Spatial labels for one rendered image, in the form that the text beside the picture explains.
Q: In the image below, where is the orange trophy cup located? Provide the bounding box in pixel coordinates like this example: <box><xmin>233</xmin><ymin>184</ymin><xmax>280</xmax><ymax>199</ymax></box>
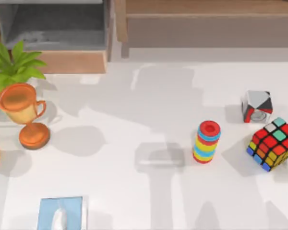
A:
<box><xmin>0</xmin><ymin>82</ymin><xmax>51</xmax><ymax>150</ymax></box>

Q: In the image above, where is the grey red black cube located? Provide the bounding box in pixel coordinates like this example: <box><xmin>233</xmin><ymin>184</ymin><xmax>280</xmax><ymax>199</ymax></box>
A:
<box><xmin>240</xmin><ymin>90</ymin><xmax>274</xmax><ymax>124</ymax></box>

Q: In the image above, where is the stack of coloured rings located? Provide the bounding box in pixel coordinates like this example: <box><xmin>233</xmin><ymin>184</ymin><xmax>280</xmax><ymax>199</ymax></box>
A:
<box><xmin>192</xmin><ymin>120</ymin><xmax>222</xmax><ymax>164</ymax></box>

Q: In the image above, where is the light blue tissue box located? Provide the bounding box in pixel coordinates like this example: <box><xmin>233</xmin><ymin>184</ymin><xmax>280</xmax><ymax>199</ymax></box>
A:
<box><xmin>36</xmin><ymin>196</ymin><xmax>89</xmax><ymax>230</ymax></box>

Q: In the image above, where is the colourful puzzle cube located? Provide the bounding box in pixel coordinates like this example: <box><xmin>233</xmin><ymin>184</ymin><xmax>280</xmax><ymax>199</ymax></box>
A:
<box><xmin>246</xmin><ymin>117</ymin><xmax>288</xmax><ymax>173</ymax></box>

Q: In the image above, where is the green potted plant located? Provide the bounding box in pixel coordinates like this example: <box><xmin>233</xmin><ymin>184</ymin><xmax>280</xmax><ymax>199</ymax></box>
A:
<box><xmin>0</xmin><ymin>40</ymin><xmax>48</xmax><ymax>89</ymax></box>

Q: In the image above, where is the wooden open shelf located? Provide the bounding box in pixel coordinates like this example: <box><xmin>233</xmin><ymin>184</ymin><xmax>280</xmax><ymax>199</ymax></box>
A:
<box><xmin>115</xmin><ymin>0</ymin><xmax>288</xmax><ymax>58</ymax></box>

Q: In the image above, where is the pale wooden drawer front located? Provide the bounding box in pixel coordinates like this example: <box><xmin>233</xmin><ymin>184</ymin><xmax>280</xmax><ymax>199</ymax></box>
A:
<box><xmin>26</xmin><ymin>50</ymin><xmax>108</xmax><ymax>74</ymax></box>

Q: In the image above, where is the pulled-out wooden drawer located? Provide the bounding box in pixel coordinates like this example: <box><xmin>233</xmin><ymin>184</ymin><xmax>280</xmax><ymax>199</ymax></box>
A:
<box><xmin>0</xmin><ymin>0</ymin><xmax>114</xmax><ymax>74</ymax></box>

